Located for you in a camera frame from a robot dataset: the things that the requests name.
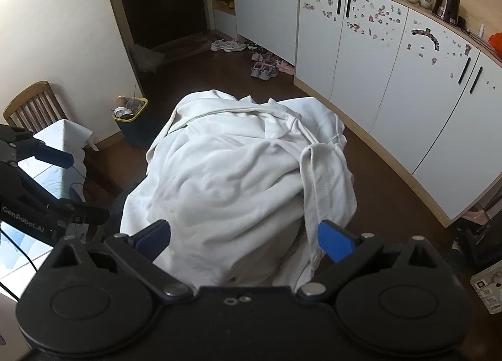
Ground wooden slat-back chair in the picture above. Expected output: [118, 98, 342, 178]
[3, 80, 67, 133]

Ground white sticker-covered cabinets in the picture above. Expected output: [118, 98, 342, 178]
[235, 0, 501, 226]

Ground grey pink sneakers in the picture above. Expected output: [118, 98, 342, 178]
[250, 51, 280, 81]

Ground white sneakers pair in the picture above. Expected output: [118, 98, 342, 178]
[210, 39, 247, 52]

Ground yellow rimmed trash bin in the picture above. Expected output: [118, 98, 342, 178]
[112, 96, 154, 149]

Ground white printed sweatshirt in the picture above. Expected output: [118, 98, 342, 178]
[120, 90, 357, 289]

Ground black electric kettle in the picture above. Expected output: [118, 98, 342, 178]
[432, 0, 460, 25]

